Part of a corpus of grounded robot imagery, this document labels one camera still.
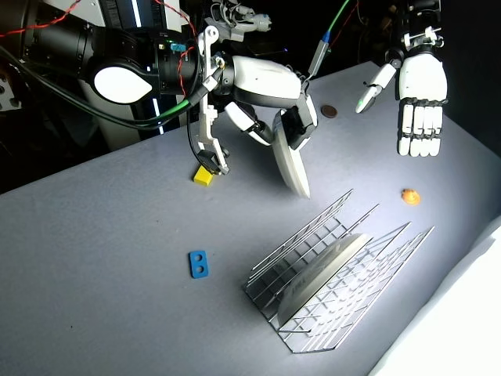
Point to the yellow rectangular block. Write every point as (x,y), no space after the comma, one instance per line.
(202,177)

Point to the orange swirl cookie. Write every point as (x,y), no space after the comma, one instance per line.
(411,197)

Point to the brown round disc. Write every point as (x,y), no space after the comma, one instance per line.
(329,111)

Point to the white plate with dark rim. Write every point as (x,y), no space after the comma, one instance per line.
(291,172)
(332,254)

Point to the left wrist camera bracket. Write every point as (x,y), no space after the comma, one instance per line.
(424,37)

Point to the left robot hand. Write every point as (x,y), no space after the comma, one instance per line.
(422,82)

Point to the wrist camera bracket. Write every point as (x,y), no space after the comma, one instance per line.
(203,129)
(424,37)

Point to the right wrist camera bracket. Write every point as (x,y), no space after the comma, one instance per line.
(203,129)

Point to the white mechanical device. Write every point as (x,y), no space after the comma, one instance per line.
(235,23)

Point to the blue block with two holes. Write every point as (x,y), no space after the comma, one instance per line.
(193,263)

